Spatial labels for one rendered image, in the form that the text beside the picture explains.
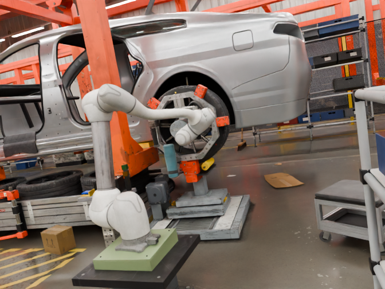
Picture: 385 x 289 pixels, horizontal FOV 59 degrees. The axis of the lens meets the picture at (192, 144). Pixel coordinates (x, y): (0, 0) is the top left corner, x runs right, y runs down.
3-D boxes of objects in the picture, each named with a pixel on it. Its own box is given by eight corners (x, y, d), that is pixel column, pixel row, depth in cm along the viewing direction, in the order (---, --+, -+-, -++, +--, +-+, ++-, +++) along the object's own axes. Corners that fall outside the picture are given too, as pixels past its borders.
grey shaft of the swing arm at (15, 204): (28, 235, 322) (16, 185, 316) (24, 238, 317) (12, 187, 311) (21, 236, 325) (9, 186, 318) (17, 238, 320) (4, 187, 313)
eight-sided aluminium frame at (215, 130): (223, 155, 273) (212, 87, 266) (221, 156, 267) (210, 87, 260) (160, 162, 289) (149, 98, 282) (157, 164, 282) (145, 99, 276)
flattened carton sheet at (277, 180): (287, 173, 407) (287, 171, 407) (304, 184, 353) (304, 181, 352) (262, 178, 406) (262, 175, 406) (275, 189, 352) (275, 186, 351)
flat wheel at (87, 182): (154, 179, 372) (150, 159, 369) (148, 196, 306) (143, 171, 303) (94, 190, 372) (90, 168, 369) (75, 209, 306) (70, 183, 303)
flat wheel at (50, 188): (10, 214, 325) (4, 191, 322) (33, 196, 390) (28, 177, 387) (80, 200, 332) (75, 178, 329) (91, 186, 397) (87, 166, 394)
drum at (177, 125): (195, 133, 277) (192, 116, 275) (188, 137, 256) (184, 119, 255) (179, 136, 281) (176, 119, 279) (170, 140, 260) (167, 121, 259)
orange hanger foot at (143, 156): (160, 160, 339) (153, 126, 334) (138, 173, 289) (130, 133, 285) (145, 161, 343) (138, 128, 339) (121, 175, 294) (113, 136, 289)
